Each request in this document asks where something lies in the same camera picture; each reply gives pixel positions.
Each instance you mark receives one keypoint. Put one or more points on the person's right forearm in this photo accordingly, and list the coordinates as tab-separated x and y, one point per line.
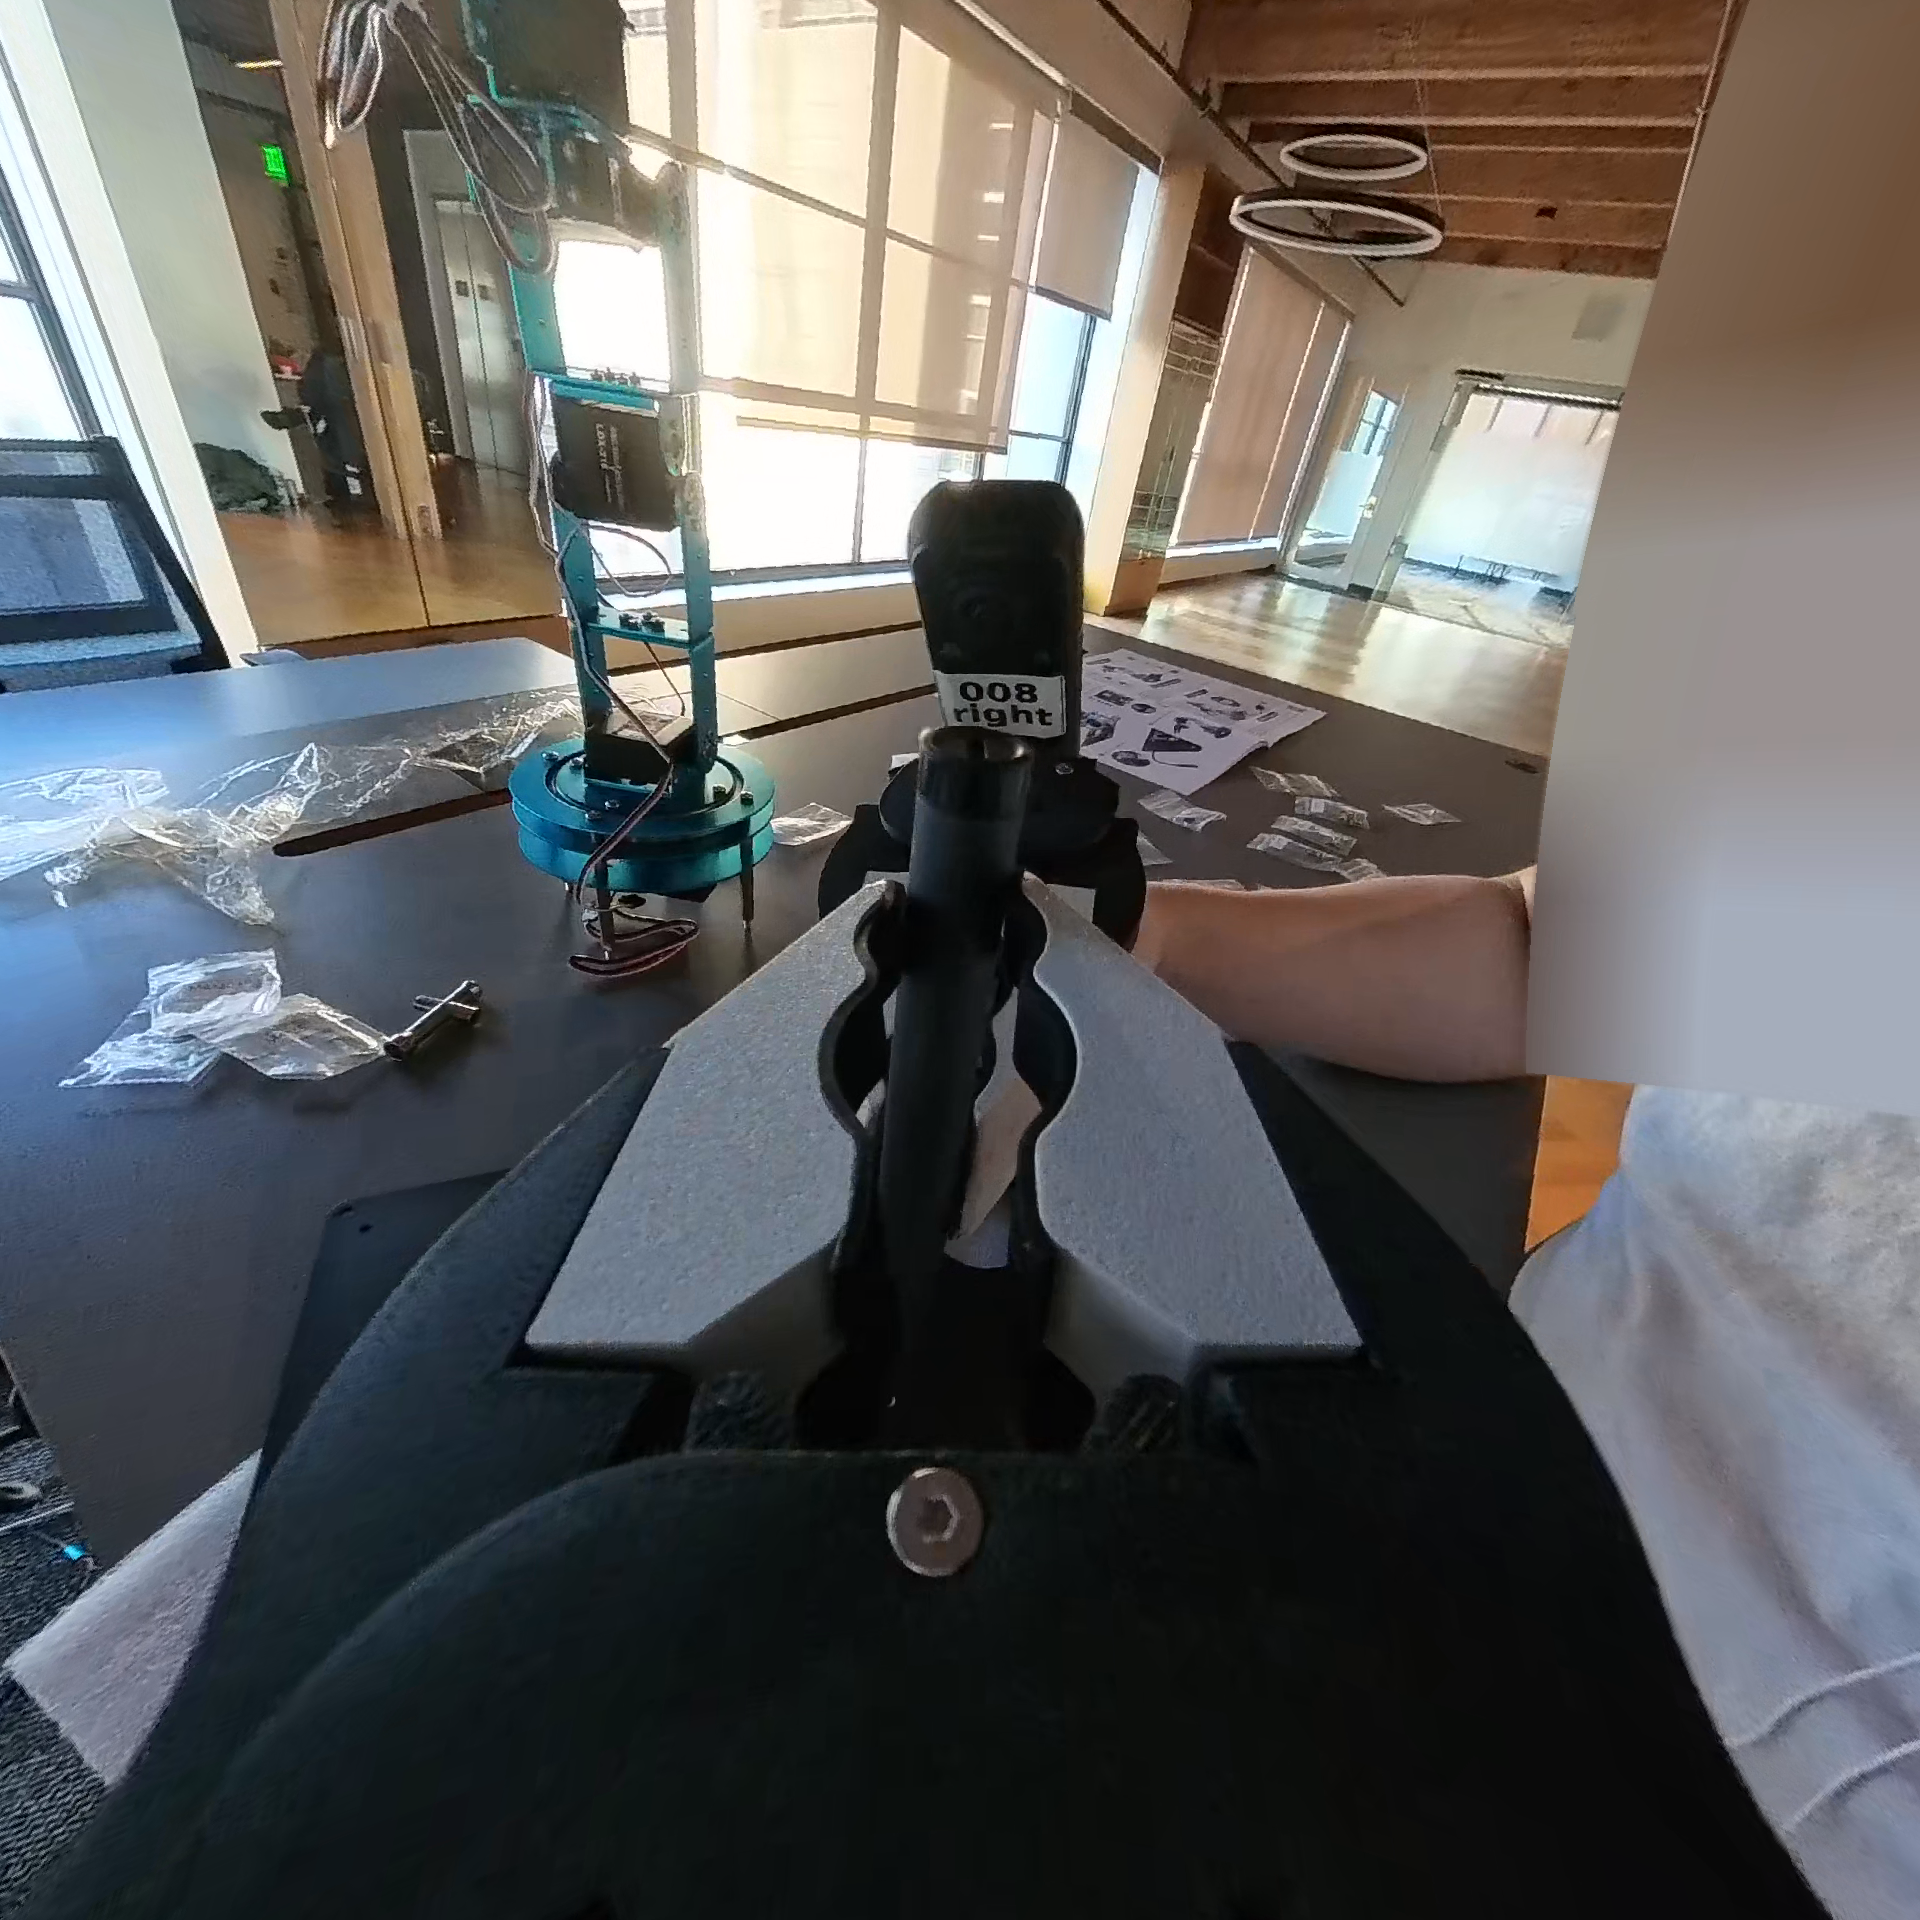
1349	975

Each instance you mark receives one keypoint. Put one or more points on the black electric screwdriver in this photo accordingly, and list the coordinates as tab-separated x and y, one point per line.
953	975

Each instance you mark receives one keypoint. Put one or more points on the printed instruction sheet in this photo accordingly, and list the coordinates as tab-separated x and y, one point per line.
1200	721

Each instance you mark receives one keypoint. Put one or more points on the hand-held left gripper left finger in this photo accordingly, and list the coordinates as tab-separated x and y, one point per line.
705	1185

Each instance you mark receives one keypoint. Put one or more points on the person in white shirt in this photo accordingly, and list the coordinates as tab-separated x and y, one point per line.
1725	1424

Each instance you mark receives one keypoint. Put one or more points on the scattered small hardware bags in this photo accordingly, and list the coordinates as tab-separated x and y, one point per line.
1300	843

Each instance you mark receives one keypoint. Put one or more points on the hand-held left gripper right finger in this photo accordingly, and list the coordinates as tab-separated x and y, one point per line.
1184	1200

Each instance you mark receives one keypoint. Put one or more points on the white roller blind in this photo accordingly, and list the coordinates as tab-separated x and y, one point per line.
945	225
1088	211
1261	404

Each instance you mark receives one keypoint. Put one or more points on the crumpled clear plastic wrap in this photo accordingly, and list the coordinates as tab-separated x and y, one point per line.
224	818

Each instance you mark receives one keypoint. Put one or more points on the glass double door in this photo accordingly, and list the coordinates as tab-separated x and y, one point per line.
1500	495

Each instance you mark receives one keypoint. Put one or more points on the teal toy robot arm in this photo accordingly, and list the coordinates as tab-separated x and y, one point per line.
646	818

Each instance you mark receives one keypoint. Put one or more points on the black metal base plate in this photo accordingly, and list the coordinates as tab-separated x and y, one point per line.
376	1275

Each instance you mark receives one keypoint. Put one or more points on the metal cross socket wrench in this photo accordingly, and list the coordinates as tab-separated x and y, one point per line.
434	1021

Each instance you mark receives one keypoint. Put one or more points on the clear screw bag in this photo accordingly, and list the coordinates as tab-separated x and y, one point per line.
809	821

